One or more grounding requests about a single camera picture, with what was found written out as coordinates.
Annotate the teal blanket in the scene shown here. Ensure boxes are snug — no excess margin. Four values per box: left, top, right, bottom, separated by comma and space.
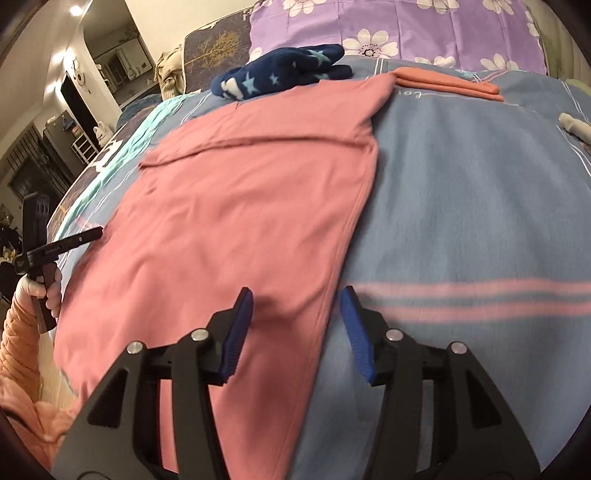
60, 92, 204, 232

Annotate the pink long-sleeve shirt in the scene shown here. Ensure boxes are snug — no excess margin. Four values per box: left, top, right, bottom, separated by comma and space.
53, 74, 398, 476

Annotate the orange puffer jacket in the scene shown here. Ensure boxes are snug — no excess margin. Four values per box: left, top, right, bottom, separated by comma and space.
0, 394, 88, 472

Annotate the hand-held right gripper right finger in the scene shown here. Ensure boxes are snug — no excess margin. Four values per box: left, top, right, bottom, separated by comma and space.
339, 285, 541, 480

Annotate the small white sock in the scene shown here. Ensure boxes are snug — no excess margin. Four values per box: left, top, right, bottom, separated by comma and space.
558, 112, 591, 139

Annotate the navy star-print fleece garment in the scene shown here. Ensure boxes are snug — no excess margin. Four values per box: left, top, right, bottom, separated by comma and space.
211, 44, 354, 101

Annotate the white wire rack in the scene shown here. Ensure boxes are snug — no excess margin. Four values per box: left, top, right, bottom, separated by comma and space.
69, 134, 100, 162

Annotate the person's left hand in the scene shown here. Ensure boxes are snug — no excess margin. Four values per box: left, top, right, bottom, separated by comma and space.
16, 265, 63, 320

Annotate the purple floral pillow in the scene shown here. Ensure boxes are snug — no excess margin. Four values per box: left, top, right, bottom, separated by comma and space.
249, 0, 548, 75

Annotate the dark blue knit blanket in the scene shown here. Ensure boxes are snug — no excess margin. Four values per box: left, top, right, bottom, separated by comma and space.
115, 95, 162, 127

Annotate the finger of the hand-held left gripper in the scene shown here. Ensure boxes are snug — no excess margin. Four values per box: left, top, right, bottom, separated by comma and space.
41, 226, 103, 263

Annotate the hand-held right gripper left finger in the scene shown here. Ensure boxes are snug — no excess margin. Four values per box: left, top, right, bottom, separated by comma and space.
53, 286, 254, 480

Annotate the white curtain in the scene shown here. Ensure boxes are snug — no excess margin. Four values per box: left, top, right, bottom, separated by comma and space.
538, 0, 587, 81

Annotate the person's left forearm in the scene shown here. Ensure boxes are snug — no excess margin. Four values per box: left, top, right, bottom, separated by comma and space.
0, 293, 49, 402

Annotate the dark tree-print cushion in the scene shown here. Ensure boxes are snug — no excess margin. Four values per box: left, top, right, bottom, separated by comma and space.
183, 4, 254, 95

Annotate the dark deer-print sheet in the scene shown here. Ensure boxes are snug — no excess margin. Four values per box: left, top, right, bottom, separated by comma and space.
46, 124, 134, 232

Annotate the salmon folded cloth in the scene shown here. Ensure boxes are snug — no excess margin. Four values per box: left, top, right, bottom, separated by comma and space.
392, 67, 505, 102

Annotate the blue-grey plaid duvet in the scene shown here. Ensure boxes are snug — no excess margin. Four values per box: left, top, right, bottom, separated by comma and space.
46, 55, 591, 480

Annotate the beige cloth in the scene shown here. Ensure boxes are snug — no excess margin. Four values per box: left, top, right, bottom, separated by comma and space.
154, 45, 185, 100

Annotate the dark wooden cabinet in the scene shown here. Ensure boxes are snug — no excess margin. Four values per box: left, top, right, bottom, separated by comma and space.
0, 124, 75, 204

